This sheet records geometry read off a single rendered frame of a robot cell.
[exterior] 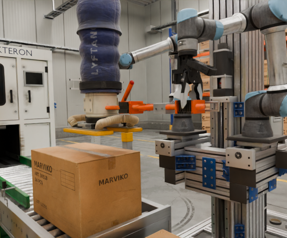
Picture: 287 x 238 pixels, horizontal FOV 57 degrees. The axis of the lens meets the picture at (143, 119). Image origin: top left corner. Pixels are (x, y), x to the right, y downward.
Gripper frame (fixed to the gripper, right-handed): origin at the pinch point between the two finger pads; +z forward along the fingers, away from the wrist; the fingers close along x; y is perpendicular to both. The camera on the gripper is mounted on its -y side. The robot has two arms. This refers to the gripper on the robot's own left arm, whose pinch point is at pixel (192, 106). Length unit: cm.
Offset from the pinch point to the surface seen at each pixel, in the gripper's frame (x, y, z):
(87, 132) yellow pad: 16, 51, 12
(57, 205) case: 21, 75, 53
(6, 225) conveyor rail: 36, 124, 75
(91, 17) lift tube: 10, 54, -44
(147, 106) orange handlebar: 3.7, 21.0, 0.1
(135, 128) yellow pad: -8.3, 43.9, 11.4
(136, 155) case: -16, 53, 28
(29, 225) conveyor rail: 35, 81, 61
